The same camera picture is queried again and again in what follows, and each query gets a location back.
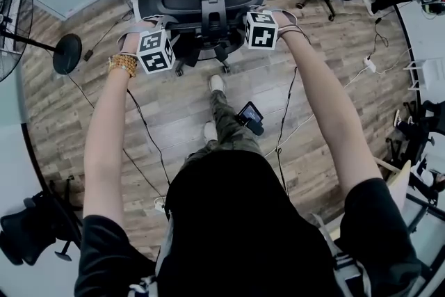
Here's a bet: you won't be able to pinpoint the person's left backpack strap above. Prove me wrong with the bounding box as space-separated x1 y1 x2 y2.
127 215 175 297

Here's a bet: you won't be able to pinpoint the person's right white shoe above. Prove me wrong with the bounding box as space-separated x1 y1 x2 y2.
209 74 225 93

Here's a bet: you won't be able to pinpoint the person's camouflage trousers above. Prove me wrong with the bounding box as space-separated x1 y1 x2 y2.
179 88 264 171

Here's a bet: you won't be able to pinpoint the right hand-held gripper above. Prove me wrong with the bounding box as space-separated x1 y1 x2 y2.
243 4 299 51

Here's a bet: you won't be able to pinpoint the white folding stool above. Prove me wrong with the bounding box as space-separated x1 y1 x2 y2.
403 57 445 92

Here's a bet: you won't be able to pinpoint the person's left hand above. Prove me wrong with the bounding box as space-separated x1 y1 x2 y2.
122 33 140 57

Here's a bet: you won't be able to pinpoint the person's right forearm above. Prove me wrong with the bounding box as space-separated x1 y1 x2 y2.
277 29 384 201

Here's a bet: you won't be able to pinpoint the person's right hand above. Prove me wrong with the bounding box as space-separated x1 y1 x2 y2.
276 15 298 35

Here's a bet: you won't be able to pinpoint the black standing fan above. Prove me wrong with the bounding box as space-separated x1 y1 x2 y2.
0 0 83 83

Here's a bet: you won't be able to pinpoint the person's backpack strap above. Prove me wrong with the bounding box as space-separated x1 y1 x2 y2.
127 215 175 297
311 214 373 297

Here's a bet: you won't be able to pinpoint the person's left forearm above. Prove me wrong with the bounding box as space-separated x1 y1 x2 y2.
82 74 140 227

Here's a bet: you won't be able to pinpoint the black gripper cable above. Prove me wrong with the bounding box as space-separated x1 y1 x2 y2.
122 88 172 187
274 24 312 195

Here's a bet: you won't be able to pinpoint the wooden bead bracelet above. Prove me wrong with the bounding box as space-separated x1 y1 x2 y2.
107 53 138 79

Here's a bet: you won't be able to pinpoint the person's right backpack strap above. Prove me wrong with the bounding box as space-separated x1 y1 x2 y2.
311 214 373 297

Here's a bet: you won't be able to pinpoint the person's white shoe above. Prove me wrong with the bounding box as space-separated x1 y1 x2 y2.
209 74 225 93
203 120 218 143

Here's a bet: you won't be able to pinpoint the person's left white shoe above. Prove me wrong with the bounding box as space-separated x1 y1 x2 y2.
203 120 218 143

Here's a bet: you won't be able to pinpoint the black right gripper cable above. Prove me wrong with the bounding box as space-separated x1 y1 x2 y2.
274 24 312 195

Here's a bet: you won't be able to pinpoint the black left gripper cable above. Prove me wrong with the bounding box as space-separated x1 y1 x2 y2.
122 88 172 187

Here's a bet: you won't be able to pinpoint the light wooden table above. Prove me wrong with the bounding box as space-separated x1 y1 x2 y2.
311 155 414 243

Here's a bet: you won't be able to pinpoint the person's black t-shirt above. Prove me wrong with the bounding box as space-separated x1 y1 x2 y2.
73 149 422 297

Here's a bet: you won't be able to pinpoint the black screen device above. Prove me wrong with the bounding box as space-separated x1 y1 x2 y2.
235 101 265 136

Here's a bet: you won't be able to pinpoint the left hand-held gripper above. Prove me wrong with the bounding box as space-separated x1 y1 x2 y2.
115 14 177 76

